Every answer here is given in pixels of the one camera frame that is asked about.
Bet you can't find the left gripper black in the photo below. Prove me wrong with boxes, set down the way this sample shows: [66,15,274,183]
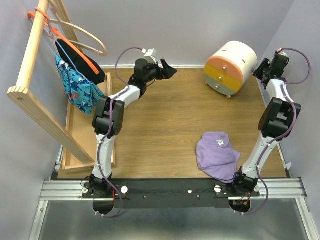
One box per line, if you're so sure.
[144,59,178,85]

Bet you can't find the orange top drawer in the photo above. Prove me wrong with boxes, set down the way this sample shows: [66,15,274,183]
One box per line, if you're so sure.
[206,56,244,80]

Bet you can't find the grey bottom drawer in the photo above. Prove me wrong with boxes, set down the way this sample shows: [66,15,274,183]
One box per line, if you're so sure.
[205,76,238,99]

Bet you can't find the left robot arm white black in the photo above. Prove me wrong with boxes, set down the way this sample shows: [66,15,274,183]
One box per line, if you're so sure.
[83,58,178,198]

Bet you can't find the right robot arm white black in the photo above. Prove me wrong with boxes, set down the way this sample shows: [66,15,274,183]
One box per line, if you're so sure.
[230,50,302,197]

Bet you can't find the blue shark pattern garment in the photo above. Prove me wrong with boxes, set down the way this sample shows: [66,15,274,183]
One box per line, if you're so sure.
[55,54,104,115]

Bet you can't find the purple cloth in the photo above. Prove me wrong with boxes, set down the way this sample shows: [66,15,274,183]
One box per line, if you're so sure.
[196,131,241,184]

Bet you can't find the black garment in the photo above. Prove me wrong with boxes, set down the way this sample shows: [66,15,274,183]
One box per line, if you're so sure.
[55,39,105,85]

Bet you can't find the wooden tray base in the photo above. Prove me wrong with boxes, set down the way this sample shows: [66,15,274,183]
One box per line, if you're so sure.
[61,72,117,174]

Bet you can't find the wooden hanger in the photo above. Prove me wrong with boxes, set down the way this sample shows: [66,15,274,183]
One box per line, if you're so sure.
[42,0,108,57]

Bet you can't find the orange hanger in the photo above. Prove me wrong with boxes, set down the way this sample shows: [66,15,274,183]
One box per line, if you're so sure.
[34,7,99,75]

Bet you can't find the wooden clothes rack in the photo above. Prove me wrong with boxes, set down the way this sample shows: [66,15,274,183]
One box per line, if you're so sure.
[6,0,96,165]

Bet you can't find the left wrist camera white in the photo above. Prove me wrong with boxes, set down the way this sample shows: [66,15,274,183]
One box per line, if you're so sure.
[141,48,158,64]

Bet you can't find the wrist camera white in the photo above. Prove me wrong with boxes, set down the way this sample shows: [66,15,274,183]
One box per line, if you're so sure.
[141,48,158,64]
[275,48,288,57]

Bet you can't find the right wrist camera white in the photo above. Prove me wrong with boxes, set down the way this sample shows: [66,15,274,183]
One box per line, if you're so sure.
[275,48,288,57]

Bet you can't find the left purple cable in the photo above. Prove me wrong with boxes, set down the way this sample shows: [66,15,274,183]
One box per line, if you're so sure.
[115,46,147,88]

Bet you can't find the aluminium rail frame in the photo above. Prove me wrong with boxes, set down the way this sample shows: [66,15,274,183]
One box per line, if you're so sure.
[28,144,312,240]

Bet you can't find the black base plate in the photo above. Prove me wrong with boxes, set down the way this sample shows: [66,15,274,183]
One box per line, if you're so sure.
[81,177,260,214]

